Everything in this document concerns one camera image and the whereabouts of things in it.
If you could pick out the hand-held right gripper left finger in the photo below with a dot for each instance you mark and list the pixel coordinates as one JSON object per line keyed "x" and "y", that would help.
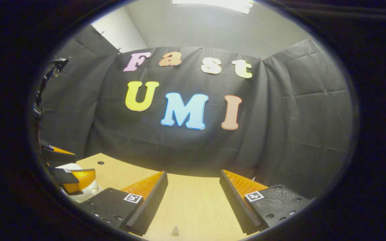
{"x": 149, "y": 204}

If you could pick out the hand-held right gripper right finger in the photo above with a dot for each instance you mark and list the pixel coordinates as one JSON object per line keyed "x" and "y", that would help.
{"x": 236, "y": 204}

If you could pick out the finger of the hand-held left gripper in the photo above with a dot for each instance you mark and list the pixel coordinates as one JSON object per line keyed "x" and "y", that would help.
{"x": 55, "y": 157}
{"x": 67, "y": 179}

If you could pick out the black backdrop cloth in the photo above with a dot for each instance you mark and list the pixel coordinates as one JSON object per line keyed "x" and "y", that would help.
{"x": 280, "y": 127}

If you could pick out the ceiling light panel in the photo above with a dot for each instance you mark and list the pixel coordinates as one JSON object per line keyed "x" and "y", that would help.
{"x": 219, "y": 4}

